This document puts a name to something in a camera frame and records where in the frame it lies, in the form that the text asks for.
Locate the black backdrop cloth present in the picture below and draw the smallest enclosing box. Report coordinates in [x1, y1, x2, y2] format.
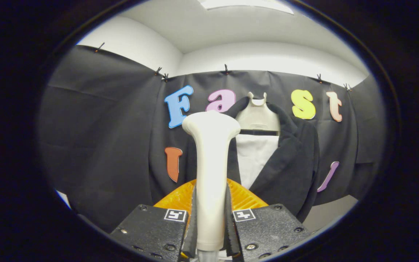
[39, 44, 386, 233]

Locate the white garment steamer head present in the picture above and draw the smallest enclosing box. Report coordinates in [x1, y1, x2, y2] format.
[182, 110, 242, 262]

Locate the grey cabinet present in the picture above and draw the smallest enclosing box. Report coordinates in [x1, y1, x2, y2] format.
[302, 195, 359, 233]

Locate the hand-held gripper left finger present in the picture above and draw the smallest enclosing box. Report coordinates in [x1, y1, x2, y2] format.
[109, 178, 198, 262]

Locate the black suit jacket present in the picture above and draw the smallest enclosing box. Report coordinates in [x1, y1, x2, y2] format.
[185, 96, 321, 223]

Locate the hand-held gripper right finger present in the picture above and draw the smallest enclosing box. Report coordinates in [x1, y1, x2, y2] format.
[225, 178, 312, 262]

